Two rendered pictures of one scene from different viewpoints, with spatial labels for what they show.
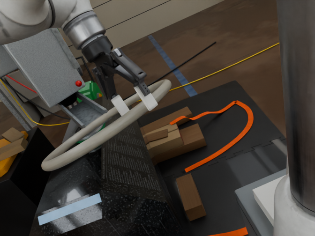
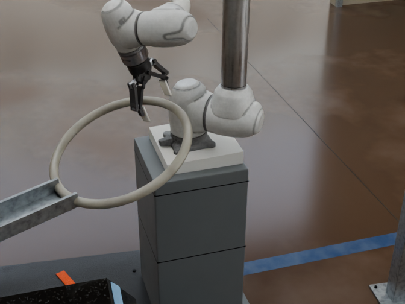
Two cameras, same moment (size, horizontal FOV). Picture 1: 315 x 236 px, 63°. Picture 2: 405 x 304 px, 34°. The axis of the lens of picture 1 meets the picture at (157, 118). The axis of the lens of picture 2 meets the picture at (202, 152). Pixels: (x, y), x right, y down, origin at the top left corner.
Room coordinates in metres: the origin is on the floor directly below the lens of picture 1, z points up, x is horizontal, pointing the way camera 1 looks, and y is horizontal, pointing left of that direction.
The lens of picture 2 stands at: (1.12, 1.99, 2.21)
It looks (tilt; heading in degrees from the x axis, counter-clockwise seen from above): 30 degrees down; 251
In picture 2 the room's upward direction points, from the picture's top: straight up
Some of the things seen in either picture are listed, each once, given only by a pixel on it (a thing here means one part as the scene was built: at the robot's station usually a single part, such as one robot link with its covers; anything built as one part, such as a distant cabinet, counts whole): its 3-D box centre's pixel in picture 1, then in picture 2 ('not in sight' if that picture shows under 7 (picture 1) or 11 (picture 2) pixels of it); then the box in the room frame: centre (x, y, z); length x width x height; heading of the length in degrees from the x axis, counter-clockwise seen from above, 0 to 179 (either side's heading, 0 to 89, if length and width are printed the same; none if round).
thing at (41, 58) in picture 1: (39, 59); not in sight; (1.45, 0.43, 1.30); 0.36 x 0.22 x 0.45; 22
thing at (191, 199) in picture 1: (190, 195); not in sight; (1.26, 0.02, 0.07); 0.30 x 0.12 x 0.12; 175
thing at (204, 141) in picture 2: not in sight; (184, 136); (0.40, -0.32, 0.88); 0.22 x 0.18 x 0.06; 1
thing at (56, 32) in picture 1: (60, 41); not in sight; (1.36, 0.27, 1.35); 0.08 x 0.03 x 0.28; 22
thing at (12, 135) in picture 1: (13, 135); not in sight; (1.90, 1.07, 0.80); 0.20 x 0.10 x 0.05; 38
